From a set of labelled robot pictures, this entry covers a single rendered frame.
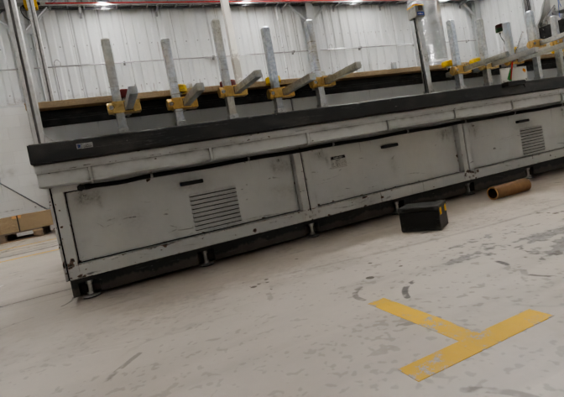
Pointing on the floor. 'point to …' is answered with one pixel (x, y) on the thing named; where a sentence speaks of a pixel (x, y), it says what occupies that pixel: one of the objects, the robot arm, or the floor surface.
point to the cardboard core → (509, 189)
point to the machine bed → (281, 179)
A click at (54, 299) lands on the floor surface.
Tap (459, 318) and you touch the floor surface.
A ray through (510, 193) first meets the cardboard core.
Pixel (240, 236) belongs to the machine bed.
